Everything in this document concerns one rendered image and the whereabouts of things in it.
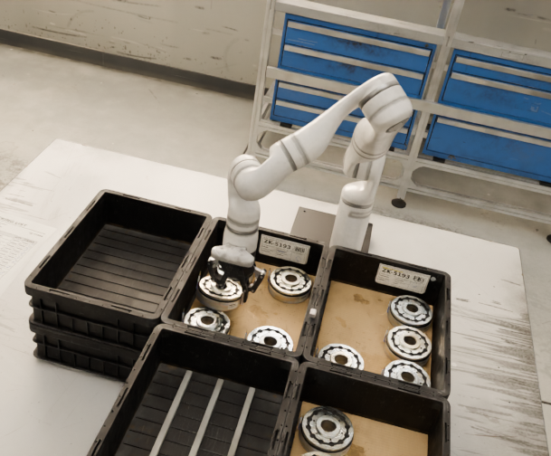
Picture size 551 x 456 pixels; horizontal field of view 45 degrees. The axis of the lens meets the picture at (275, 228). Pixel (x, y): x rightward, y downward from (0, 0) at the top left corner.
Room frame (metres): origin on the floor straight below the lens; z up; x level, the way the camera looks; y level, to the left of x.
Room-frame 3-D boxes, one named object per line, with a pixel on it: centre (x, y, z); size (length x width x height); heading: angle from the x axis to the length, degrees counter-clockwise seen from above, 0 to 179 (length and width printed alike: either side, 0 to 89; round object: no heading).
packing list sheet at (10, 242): (1.34, 0.74, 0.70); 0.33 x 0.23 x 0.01; 173
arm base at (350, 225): (1.55, -0.21, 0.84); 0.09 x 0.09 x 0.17; 73
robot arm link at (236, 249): (1.13, 0.07, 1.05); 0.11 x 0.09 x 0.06; 173
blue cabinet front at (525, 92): (2.98, -1.03, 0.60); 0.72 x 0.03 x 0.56; 83
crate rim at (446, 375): (1.10, -0.27, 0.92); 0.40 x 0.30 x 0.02; 173
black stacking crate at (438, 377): (1.10, -0.27, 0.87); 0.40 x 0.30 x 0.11; 173
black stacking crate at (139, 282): (1.17, 0.33, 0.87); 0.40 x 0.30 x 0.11; 173
